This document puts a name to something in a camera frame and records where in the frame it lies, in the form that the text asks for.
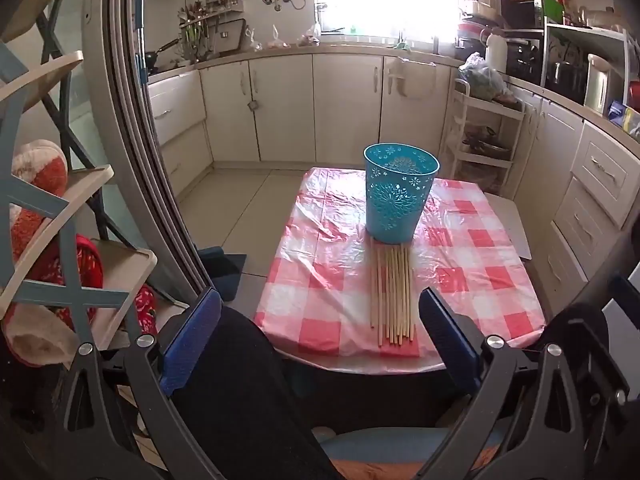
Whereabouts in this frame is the green vegetables plastic bag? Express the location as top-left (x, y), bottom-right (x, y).
top-left (458, 52), bottom-right (508, 101)

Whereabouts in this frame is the wooden chopstick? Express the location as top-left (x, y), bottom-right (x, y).
top-left (396, 245), bottom-right (406, 345)
top-left (388, 245), bottom-right (398, 344)
top-left (375, 246), bottom-right (385, 347)
top-left (383, 246), bottom-right (393, 341)
top-left (404, 244), bottom-right (414, 342)

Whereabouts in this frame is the white thermos jug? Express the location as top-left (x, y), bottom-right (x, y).
top-left (486, 32), bottom-right (508, 74)

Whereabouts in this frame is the red white plush toy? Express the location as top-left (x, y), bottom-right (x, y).
top-left (1, 140), bottom-right (157, 367)

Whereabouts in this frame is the blue chair seat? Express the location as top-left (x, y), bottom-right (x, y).
top-left (311, 426), bottom-right (507, 466)

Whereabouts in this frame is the red white checkered tablecloth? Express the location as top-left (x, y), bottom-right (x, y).
top-left (255, 168), bottom-right (544, 375)

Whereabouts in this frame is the blue handled mop pole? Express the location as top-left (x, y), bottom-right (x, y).
top-left (134, 0), bottom-right (148, 86)

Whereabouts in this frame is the white rolling shelf cart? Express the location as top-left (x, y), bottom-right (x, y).
top-left (439, 78), bottom-right (525, 195)

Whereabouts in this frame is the utensil rack on wall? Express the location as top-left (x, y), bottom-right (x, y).
top-left (178, 0), bottom-right (246, 64)

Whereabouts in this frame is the teal perforated plastic basket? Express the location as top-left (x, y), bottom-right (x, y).
top-left (363, 143), bottom-right (440, 245)

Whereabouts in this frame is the white board leaning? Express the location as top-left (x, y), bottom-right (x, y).
top-left (485, 193), bottom-right (532, 261)

